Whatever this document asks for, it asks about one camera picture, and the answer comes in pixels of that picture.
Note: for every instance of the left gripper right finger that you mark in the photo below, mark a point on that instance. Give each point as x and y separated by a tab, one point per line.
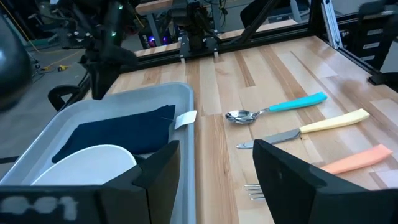
295	193

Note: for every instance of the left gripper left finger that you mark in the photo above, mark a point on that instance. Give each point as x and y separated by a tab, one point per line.
149	193

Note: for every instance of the navy cloth napkin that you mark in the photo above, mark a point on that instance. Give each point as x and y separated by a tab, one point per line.
124	133

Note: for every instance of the white bowl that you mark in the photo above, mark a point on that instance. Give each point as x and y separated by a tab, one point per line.
87	168

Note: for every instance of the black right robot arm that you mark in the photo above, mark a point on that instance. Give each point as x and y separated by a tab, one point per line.
105	18

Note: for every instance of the grey plastic tray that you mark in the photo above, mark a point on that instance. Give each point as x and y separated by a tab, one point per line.
102	102

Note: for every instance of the wooden background table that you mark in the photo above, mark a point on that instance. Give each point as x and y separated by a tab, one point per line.
152	6

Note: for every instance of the silver aluminium extrusion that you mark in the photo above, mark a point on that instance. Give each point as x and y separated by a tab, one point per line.
331	25

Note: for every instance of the black drawer cabinet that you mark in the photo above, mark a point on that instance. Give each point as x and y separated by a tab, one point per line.
382	37

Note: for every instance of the black aluminium table frame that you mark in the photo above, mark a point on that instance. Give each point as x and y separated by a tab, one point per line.
161	59

